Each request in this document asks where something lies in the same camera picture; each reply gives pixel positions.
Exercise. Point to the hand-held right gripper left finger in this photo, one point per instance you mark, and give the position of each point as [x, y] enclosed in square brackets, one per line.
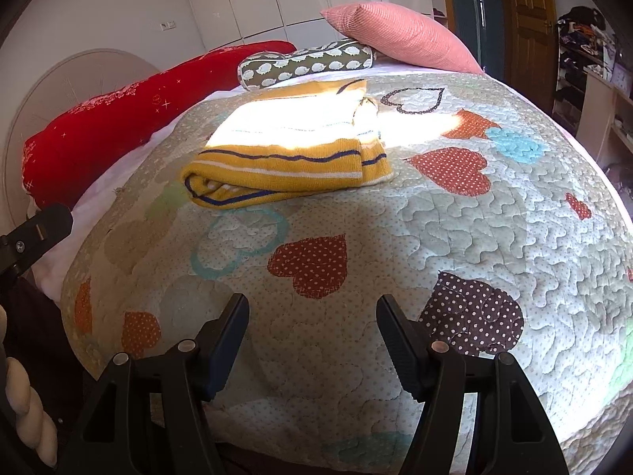
[227, 351]

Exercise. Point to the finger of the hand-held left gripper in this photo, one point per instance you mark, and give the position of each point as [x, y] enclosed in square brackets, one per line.
[39, 230]

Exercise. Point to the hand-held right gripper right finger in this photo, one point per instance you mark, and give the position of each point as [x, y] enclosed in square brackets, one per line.
[403, 356]

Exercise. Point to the yellow striped knit sweater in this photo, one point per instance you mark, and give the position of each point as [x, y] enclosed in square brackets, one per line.
[277, 158]

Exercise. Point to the shelf with clothes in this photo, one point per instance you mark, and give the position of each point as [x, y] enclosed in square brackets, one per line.
[578, 49]

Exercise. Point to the heart patchwork quilt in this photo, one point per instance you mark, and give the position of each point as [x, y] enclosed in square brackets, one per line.
[445, 257]

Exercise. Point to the red long pillow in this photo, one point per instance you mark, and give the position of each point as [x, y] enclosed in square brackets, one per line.
[123, 109]

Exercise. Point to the white round headboard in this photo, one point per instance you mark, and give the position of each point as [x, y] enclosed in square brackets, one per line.
[59, 79]

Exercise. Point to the cream twisted knit strip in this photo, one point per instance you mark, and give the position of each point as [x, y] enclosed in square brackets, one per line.
[24, 396]

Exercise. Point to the green hedgehog print bolster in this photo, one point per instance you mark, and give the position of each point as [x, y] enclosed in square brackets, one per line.
[306, 62]

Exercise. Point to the white desk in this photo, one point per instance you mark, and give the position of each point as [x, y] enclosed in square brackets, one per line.
[601, 104]

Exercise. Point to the wooden door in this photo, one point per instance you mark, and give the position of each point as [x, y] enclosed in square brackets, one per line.
[529, 34]

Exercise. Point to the dark green sliding door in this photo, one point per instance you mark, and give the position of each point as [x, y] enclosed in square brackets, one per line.
[470, 10]

